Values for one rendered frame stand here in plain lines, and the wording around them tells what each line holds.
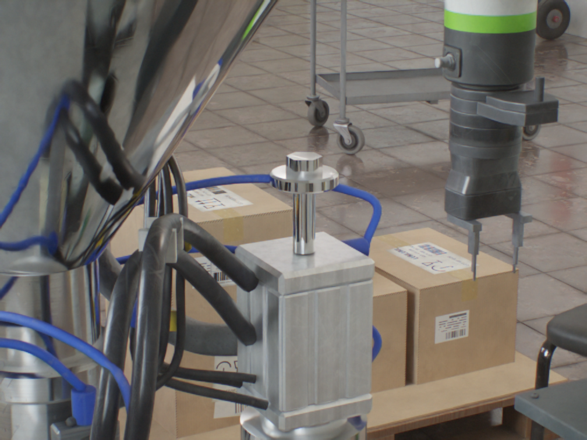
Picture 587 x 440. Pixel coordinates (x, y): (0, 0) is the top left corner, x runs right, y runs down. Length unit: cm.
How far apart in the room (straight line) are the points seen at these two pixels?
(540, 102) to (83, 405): 94
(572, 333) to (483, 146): 130
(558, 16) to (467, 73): 768
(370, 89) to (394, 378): 317
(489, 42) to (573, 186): 454
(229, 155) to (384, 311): 290
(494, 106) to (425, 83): 534
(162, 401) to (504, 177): 200
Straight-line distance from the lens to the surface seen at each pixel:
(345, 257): 65
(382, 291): 358
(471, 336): 374
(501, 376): 376
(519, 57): 150
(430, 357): 369
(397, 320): 360
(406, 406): 358
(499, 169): 154
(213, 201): 341
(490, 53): 149
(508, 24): 149
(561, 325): 281
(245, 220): 331
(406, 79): 690
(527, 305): 468
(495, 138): 152
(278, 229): 335
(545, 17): 910
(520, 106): 146
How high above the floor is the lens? 162
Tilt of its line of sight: 17 degrees down
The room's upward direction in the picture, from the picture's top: straight up
